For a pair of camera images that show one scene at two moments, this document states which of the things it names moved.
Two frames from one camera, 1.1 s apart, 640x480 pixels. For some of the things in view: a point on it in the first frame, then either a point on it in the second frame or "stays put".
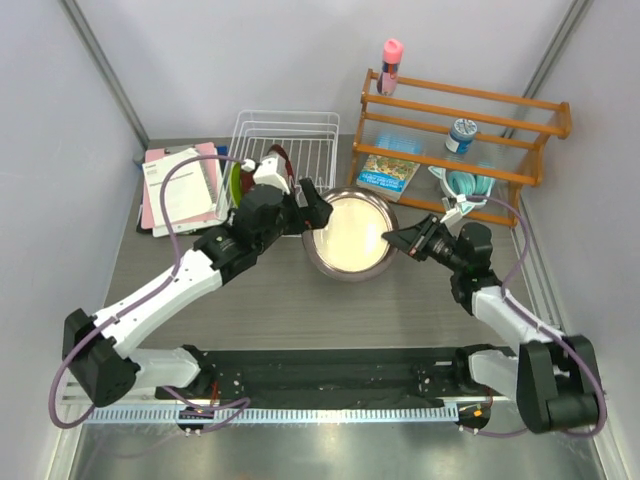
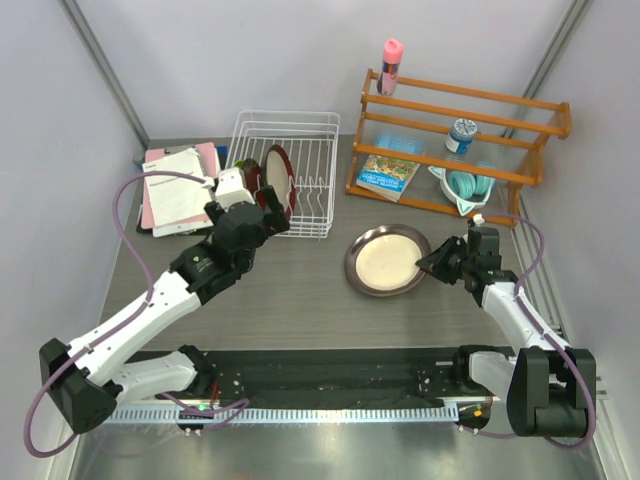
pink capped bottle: (388, 80) stays put
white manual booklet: (187, 193) stays put
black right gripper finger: (413, 238) → (441, 260)
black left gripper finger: (319, 208) → (276, 220)
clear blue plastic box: (398, 143) stays put
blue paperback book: (387, 175) stays put
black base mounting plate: (333, 376) stays put
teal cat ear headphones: (471, 191) stays put
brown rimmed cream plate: (351, 247) → (381, 260)
